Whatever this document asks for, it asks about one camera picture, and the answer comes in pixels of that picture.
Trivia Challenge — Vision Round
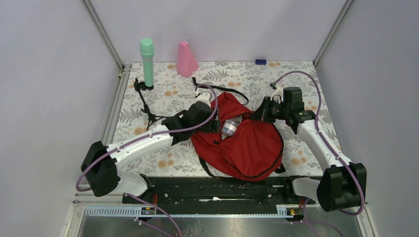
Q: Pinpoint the small blue block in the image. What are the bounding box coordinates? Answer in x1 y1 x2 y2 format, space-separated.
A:
255 59 267 65

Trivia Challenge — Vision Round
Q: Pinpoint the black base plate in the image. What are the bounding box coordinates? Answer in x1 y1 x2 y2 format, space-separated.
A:
140 176 306 216

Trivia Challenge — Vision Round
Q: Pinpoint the pink cone block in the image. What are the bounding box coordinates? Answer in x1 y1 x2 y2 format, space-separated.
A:
176 40 199 78

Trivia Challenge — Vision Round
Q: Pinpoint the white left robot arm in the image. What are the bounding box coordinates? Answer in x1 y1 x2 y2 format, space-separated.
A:
76 101 218 203

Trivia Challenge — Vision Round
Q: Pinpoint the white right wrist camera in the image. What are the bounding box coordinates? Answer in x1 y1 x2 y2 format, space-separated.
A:
270 83 284 103

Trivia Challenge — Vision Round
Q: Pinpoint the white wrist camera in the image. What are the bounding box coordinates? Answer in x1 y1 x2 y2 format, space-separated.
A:
270 83 284 103
195 91 212 107

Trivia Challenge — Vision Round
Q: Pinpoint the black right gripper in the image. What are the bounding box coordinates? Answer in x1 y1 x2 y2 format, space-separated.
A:
249 96 290 124

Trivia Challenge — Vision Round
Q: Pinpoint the black mini tripod stand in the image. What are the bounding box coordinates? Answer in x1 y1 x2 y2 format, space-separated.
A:
133 78 175 130

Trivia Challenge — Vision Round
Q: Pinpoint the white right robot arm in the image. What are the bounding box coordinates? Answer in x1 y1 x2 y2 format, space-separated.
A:
250 87 367 215

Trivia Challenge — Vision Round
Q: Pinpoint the floral table mat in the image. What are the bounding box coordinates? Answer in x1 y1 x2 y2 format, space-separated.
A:
113 61 339 177

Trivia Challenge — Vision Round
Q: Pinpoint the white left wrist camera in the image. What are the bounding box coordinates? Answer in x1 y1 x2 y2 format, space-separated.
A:
195 91 212 107

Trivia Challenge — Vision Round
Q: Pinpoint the clear glitter jar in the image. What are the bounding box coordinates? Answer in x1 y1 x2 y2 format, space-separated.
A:
222 119 239 137

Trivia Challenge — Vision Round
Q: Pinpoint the red backpack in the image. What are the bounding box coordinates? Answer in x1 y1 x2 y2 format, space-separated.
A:
191 86 286 181

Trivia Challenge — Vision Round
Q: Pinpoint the green toy microphone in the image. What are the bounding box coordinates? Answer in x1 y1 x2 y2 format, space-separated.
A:
140 38 154 90

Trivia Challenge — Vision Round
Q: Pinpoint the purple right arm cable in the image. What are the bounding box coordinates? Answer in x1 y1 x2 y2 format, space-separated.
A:
270 71 365 237

